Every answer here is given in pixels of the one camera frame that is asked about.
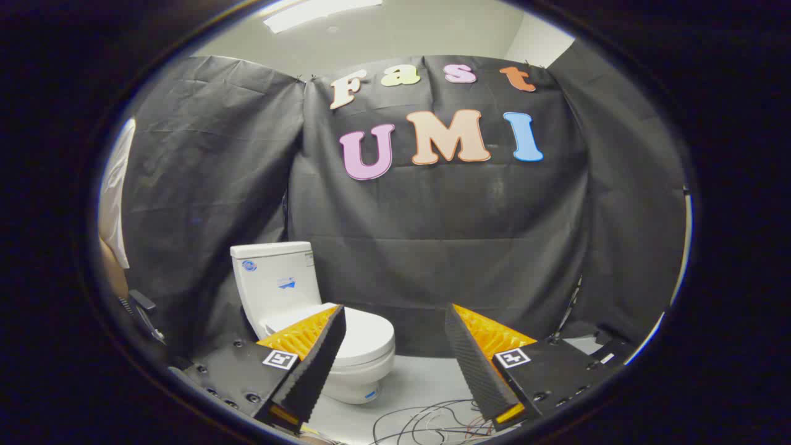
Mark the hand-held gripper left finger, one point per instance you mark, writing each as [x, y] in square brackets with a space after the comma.
[318, 364]

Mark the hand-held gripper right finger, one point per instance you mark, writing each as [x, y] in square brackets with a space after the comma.
[473, 364]

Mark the white toilet lid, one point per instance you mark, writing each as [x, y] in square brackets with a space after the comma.
[368, 334]

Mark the white toilet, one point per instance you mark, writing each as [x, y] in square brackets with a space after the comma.
[275, 278]

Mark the thin black stand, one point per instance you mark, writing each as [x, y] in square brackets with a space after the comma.
[568, 309]

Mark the black backdrop cloth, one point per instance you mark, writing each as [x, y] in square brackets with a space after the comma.
[445, 235]

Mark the black device on stand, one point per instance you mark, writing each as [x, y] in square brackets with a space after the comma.
[143, 309]

